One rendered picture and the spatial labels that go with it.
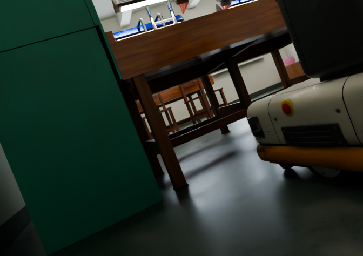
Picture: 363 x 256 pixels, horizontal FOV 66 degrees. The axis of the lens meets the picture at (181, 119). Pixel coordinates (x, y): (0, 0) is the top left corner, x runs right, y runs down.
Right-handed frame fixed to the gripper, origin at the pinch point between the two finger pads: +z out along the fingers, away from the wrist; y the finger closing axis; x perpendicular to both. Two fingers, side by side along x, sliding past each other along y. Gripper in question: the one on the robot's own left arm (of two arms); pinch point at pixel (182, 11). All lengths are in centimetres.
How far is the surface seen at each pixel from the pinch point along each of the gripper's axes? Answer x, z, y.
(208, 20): 17.8, -2.0, -5.7
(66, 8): 4, -19, 59
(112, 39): 3.8, 1.4, 42.3
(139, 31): -62, 42, 9
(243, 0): -62, 43, -91
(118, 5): -25.1, -0.4, 28.9
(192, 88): -165, 234, -92
